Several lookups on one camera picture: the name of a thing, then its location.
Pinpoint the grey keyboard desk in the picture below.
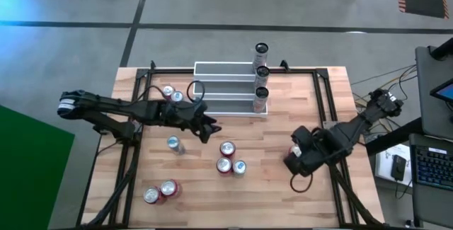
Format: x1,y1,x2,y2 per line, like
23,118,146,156
408,133,453,228

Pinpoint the green floor mat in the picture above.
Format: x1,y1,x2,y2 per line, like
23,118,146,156
0,105,76,230

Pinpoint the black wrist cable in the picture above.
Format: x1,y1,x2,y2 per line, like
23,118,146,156
139,80,207,105
289,172,314,193

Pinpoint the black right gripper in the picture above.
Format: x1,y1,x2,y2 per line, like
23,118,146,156
283,125,333,178

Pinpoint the silver Celsius can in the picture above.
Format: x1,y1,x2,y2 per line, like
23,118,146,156
251,86,270,114
253,65,271,95
251,42,270,74

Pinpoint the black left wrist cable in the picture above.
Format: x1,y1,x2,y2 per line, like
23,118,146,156
139,80,207,105

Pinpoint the dark grey desk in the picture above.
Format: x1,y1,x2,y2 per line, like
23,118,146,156
414,38,453,139

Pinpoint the black backlit keyboard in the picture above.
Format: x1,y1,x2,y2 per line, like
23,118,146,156
412,144,453,192

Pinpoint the black diagonal pole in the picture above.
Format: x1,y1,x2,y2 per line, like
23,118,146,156
364,116,424,156

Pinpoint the white paper sheet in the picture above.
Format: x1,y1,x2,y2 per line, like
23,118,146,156
374,143,413,183

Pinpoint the black aluminium table frame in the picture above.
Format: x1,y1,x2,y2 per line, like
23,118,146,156
76,59,385,230

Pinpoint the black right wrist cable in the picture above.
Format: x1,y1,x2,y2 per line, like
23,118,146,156
289,172,314,193

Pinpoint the red Coca-Cola Zero can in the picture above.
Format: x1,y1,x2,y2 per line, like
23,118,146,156
219,140,237,159
215,156,234,176
142,186,166,205

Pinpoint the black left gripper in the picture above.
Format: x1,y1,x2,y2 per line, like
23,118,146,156
157,102,222,144

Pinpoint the tablet with blue screen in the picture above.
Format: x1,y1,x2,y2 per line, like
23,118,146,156
430,77,453,103

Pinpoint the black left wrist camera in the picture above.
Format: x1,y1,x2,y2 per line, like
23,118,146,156
187,99,209,115

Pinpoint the white three-step display shelf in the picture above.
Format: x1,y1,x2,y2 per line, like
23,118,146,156
193,61,269,119

